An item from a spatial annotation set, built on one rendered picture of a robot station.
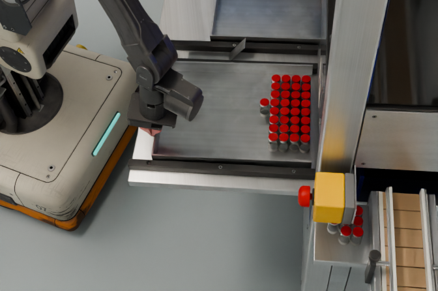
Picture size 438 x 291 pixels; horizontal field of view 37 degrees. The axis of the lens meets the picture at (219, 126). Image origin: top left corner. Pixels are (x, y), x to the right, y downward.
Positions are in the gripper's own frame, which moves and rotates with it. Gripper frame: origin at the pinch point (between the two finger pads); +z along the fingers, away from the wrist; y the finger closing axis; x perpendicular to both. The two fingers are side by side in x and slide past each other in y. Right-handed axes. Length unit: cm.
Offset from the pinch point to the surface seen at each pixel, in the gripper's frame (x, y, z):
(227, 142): 0.6, 16.5, 0.3
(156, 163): -7.2, 2.0, 0.9
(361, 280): -11, 58, 40
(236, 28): 34.1, 14.8, 0.7
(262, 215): 26, 35, 87
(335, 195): -18.0, 36.8, -18.2
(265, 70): 20.4, 22.8, -2.0
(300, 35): 32.9, 30.4, -1.9
